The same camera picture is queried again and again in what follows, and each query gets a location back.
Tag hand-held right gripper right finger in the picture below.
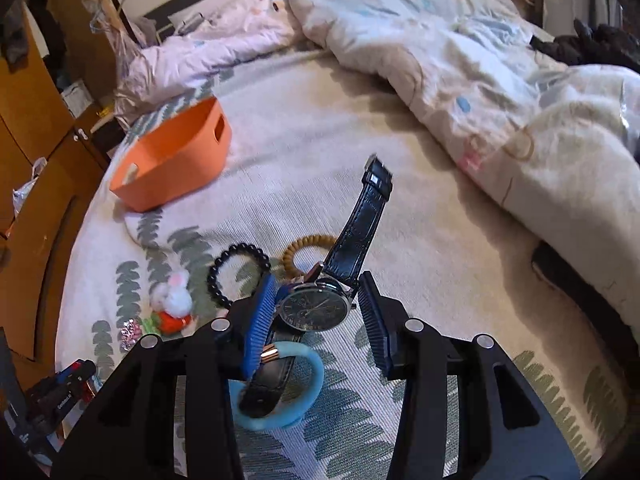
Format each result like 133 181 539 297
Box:
357 271 583 480

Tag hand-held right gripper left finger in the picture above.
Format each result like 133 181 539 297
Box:
50 274 278 480

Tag black leather strap wristwatch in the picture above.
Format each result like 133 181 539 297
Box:
239 155 395 418

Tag black bead bracelet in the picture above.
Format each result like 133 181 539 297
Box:
208 243 272 311

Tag light blue ring bracelet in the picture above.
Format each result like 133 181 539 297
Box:
227 341 325 431

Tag white bunny plush hair clip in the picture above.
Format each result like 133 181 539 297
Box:
142 270 197 335

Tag orange plastic basket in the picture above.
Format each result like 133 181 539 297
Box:
109 96 233 213

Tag leaf print bed sheet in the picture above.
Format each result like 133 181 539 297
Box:
55 50 621 480

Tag pink glitter hair clip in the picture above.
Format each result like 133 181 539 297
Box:
119 319 146 352

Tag wooden wardrobe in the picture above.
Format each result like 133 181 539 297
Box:
0 0 123 361

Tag crumpled plastic bag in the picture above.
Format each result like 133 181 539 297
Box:
12 157 48 221

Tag pink quilt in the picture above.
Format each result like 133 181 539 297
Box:
114 0 321 126

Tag white paper box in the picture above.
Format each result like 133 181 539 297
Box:
60 80 93 118

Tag floral print quilt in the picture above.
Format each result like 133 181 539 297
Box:
272 0 640 281

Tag clear plastic bag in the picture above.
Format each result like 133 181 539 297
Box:
82 0 136 91

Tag black garment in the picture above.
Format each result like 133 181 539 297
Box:
530 19 640 72

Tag wooden bead bracelet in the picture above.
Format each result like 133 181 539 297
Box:
281 234 338 278

